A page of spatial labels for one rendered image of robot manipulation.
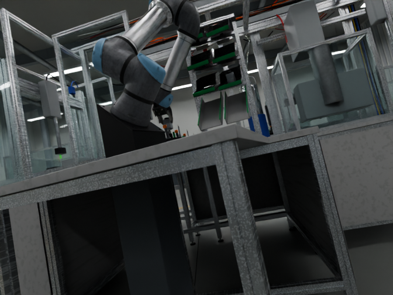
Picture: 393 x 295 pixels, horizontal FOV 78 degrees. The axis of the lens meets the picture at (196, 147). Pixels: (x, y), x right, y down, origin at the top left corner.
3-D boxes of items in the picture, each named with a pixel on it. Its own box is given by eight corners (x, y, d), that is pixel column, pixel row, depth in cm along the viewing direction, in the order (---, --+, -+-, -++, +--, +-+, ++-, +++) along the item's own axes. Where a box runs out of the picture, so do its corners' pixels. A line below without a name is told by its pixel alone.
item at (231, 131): (238, 137, 47) (234, 123, 48) (-27, 202, 80) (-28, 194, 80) (269, 143, 113) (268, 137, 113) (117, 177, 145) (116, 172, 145)
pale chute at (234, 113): (250, 118, 129) (248, 111, 126) (226, 124, 133) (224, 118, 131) (247, 91, 149) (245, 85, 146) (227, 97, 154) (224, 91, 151)
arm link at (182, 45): (211, 14, 113) (170, 107, 130) (191, 3, 114) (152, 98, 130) (209, 8, 103) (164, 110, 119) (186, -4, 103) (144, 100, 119)
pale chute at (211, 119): (223, 124, 131) (220, 118, 129) (200, 130, 136) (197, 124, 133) (223, 97, 152) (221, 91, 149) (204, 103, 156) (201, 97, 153)
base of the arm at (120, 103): (131, 126, 84) (142, 100, 82) (101, 106, 89) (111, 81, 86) (155, 127, 98) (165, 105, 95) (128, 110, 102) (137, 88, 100)
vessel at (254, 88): (264, 112, 209) (254, 71, 212) (248, 116, 212) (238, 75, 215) (263, 115, 223) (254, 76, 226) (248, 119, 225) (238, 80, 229)
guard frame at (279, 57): (395, 115, 177) (370, 27, 183) (298, 136, 189) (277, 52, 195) (364, 124, 223) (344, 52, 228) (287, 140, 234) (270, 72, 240)
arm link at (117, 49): (121, 68, 81) (191, -5, 108) (83, 48, 82) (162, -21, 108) (123, 92, 92) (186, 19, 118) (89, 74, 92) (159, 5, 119)
